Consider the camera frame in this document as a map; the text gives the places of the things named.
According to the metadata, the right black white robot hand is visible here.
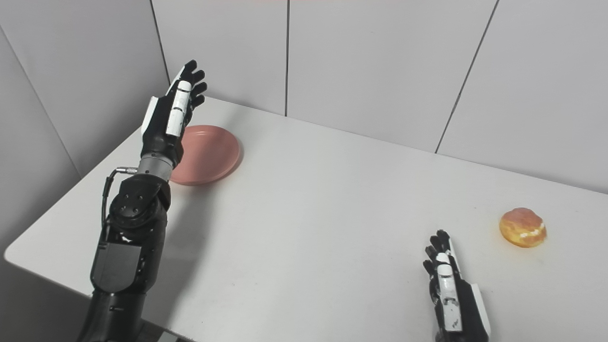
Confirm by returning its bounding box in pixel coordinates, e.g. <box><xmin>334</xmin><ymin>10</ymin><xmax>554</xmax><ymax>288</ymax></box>
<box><xmin>423</xmin><ymin>229</ymin><xmax>492</xmax><ymax>342</ymax></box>

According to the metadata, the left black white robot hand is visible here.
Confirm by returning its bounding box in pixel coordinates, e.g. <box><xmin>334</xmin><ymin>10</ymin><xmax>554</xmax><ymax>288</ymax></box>
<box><xmin>140</xmin><ymin>59</ymin><xmax>209</xmax><ymax>168</ymax></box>

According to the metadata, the pink round plate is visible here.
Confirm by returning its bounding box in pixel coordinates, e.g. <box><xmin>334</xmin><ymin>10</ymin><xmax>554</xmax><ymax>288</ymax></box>
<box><xmin>170</xmin><ymin>124</ymin><xmax>240</xmax><ymax>186</ymax></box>

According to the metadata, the golden cream puff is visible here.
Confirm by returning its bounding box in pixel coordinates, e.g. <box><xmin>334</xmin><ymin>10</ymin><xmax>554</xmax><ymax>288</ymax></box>
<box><xmin>499</xmin><ymin>207</ymin><xmax>548</xmax><ymax>248</ymax></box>

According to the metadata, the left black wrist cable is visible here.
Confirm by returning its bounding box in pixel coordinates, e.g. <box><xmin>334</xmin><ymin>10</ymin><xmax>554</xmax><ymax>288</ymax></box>
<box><xmin>101</xmin><ymin>166</ymin><xmax>139</xmax><ymax>228</ymax></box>

